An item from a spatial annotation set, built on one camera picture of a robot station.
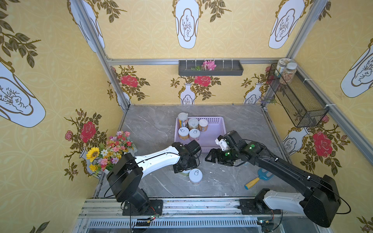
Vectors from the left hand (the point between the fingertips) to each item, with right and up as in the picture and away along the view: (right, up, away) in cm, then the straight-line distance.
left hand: (184, 165), depth 85 cm
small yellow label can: (-1, +18, +13) cm, 22 cm away
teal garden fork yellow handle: (+43, -4, -3) cm, 44 cm away
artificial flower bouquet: (-37, +13, -6) cm, 40 cm away
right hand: (+15, +7, -7) cm, 18 cm away
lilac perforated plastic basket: (+23, +21, +21) cm, 38 cm away
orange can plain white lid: (+12, +23, +16) cm, 30 cm away
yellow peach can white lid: (+6, +24, +15) cm, 29 cm away
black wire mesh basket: (+67, +34, -4) cm, 75 cm away
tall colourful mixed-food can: (-2, +26, +11) cm, 28 cm away
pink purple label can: (+6, -4, -5) cm, 9 cm away
